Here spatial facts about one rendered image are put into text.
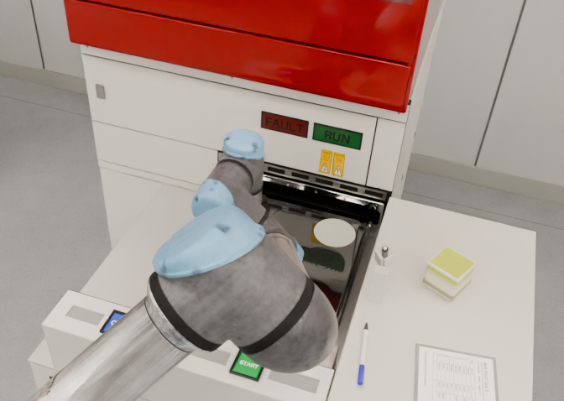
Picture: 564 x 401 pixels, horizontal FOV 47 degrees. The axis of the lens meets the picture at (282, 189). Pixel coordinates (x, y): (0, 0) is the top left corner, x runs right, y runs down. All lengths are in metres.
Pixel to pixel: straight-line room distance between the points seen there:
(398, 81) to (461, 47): 1.65
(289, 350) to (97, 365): 0.22
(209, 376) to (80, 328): 0.27
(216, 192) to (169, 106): 0.62
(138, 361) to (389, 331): 0.65
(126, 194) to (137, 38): 0.54
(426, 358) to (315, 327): 0.56
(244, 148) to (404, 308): 0.47
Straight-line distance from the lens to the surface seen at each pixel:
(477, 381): 1.28
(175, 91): 1.64
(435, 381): 1.25
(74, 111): 3.74
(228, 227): 0.70
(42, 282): 2.77
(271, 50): 1.42
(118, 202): 1.96
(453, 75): 3.09
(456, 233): 1.55
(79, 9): 1.61
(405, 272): 1.42
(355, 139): 1.53
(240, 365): 1.22
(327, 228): 1.58
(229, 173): 1.12
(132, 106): 1.73
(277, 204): 1.64
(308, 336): 0.74
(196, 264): 0.69
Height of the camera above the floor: 1.96
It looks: 39 degrees down
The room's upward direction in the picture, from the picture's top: 4 degrees clockwise
